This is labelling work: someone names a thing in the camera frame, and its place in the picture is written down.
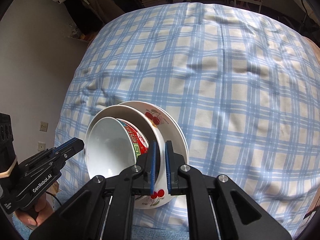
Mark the black cable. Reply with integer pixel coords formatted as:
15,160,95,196
47,191,62,208

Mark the black hanging garment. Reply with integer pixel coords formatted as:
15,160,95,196
64,0,100,34

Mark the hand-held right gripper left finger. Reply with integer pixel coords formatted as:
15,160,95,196
29,141,158,240

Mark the brown hanging coat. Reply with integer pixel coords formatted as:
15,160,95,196
82,0,125,23

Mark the plain white bowl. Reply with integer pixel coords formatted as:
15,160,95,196
85,106,167,198

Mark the white cherry-print plate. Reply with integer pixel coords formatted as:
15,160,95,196
117,101,187,207
117,101,190,200

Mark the person's left hand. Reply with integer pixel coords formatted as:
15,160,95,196
14,194,54,230

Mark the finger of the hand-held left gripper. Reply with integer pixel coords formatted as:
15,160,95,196
51,138,81,155
56,140,85,165

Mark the large red patterned bowl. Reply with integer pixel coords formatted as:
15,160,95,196
86,117,152,188

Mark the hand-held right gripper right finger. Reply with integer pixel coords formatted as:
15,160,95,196
164,141,292,240

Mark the blue plaid bed sheet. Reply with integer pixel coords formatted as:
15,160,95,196
56,2,320,233

